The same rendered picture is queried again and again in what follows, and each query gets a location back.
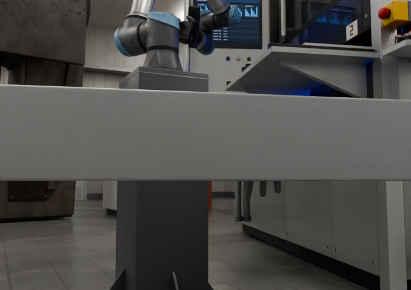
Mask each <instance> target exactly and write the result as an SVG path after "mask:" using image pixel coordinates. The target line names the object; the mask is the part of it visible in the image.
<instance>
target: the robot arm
mask: <svg viewBox="0 0 411 290"><path fill-rule="evenodd" d="M207 2H208V3H209V6H210V7H211V9H212V10H213V12H214V13H212V12H211V11H209V10H201V8H200V7H198V6H189V9H188V15H187V16H186V19H187V20H188V21H181V19H180V18H177V17H176V16H174V15H173V14H172V13H166V12H154V8H155V3H156V0H133V4H132V7H131V11H130V14H129V15H127V16H126V17H125V19H124V23H123V26H122V27H119V28H118V29H117V30H116V31H115V33H114V41H115V44H116V46H117V49H118V50H119V51H120V52H121V53H122V54H123V55H124V56H127V57H132V56H138V55H142V54H146V58H145V61H144V64H143V67H153V68H159V69H170V70H180V71H183V68H182V65H181V63H180V59H179V42H180V43H183V44H184V45H186V44H187V45H188V47H189V48H195V49H196V50H197V51H198V52H199V53H201V54H203V55H205V56H207V55H210V54H211V53H212V52H213V51H214V44H213V42H212V31H214V30H217V29H221V28H226V27H231V26H234V25H237V24H239V23H240V20H241V14H240V11H239V9H238V8H236V7H232V8H231V6H230V5H229V3H228V1H227V0H207Z"/></svg>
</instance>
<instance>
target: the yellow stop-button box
mask: <svg viewBox="0 0 411 290"><path fill-rule="evenodd" d="M384 7H387V8H388V10H389V14H388V17H387V19H385V20H382V23H383V27H386V28H402V27H404V26H406V25H408V24H410V23H411V1H398V0H393V1H391V2H390V3H389V4H387V5H386V6H384Z"/></svg>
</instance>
